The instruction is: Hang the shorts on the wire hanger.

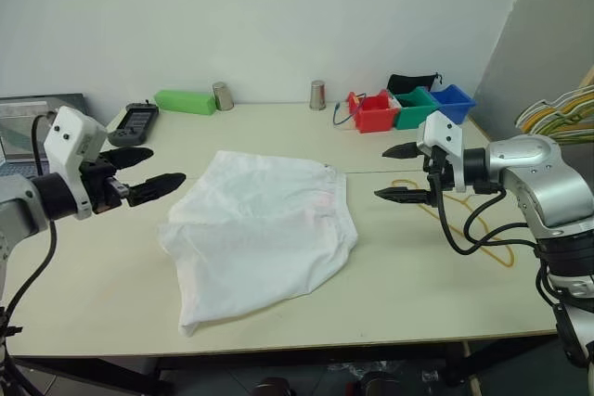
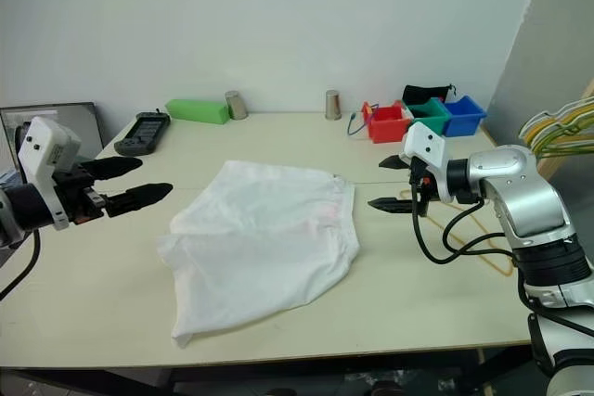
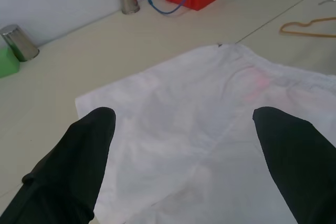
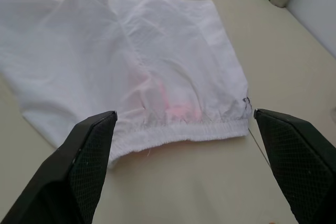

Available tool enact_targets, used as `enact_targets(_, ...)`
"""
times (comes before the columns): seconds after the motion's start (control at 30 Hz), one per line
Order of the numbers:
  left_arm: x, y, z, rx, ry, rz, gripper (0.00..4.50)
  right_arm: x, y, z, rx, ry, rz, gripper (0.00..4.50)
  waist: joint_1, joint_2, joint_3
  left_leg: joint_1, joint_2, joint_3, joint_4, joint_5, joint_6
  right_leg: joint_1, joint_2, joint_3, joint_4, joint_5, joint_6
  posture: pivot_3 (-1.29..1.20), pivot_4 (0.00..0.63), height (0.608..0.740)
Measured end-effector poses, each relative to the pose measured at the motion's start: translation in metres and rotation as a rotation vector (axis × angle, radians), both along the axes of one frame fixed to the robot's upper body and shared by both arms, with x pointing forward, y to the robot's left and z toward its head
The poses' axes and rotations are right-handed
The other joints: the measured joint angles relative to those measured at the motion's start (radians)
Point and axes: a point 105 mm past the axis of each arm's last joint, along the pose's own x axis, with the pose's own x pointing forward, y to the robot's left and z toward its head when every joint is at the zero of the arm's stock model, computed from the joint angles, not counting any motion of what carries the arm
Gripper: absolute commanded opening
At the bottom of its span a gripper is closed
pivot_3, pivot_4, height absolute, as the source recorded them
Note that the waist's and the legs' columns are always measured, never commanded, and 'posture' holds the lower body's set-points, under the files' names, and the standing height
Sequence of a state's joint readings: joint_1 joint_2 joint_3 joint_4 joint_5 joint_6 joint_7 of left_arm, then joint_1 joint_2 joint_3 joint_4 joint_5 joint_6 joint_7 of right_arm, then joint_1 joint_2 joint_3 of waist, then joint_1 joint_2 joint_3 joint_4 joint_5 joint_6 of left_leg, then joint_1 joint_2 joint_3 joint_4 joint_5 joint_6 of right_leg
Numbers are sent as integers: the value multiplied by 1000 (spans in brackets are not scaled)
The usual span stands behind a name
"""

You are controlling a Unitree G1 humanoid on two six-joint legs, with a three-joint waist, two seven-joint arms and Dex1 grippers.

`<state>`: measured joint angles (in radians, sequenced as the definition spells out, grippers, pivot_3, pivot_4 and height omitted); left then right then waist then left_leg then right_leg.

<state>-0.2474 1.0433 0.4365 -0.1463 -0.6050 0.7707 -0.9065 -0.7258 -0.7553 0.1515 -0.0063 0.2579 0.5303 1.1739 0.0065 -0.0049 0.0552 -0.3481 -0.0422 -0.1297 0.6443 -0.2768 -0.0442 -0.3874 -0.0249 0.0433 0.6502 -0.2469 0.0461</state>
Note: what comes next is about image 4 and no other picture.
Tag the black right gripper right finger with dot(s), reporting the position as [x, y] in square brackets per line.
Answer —
[304, 161]

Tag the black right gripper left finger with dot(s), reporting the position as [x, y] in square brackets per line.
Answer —
[65, 176]

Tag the white cloth garment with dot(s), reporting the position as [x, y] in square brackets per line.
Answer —
[131, 51]

